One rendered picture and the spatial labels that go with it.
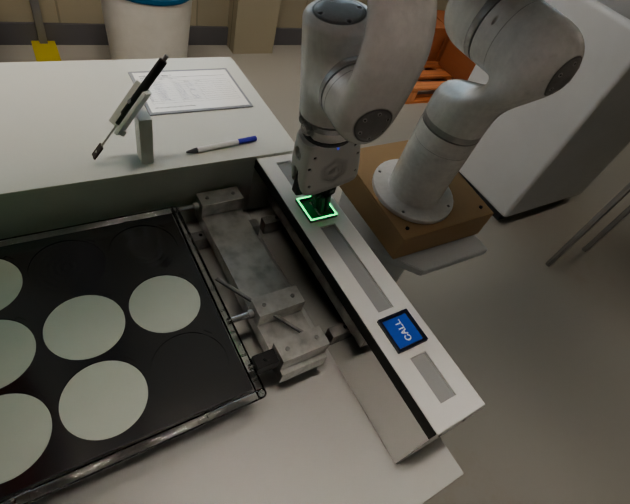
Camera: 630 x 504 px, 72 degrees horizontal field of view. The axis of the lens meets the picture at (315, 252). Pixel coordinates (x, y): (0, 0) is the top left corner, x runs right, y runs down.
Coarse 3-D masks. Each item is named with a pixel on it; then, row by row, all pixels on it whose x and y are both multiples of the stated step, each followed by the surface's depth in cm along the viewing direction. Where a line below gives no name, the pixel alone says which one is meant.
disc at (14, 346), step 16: (0, 320) 56; (0, 336) 55; (16, 336) 55; (32, 336) 56; (0, 352) 54; (16, 352) 54; (32, 352) 55; (0, 368) 52; (16, 368) 53; (0, 384) 51
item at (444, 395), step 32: (288, 160) 82; (288, 192) 76; (320, 224) 73; (352, 224) 75; (320, 256) 69; (352, 256) 71; (352, 288) 66; (384, 288) 68; (416, 320) 65; (384, 352) 60; (416, 352) 61; (416, 384) 58; (448, 384) 59; (448, 416) 56
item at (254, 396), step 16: (240, 400) 57; (256, 400) 58; (160, 432) 52; (176, 432) 52; (128, 448) 50; (144, 448) 51; (96, 464) 48; (112, 464) 49; (48, 480) 47; (64, 480) 47; (80, 480) 48; (16, 496) 45; (32, 496) 45
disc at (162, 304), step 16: (144, 288) 64; (160, 288) 65; (176, 288) 65; (192, 288) 66; (144, 304) 63; (160, 304) 63; (176, 304) 64; (192, 304) 64; (144, 320) 61; (160, 320) 62; (176, 320) 62; (192, 320) 63
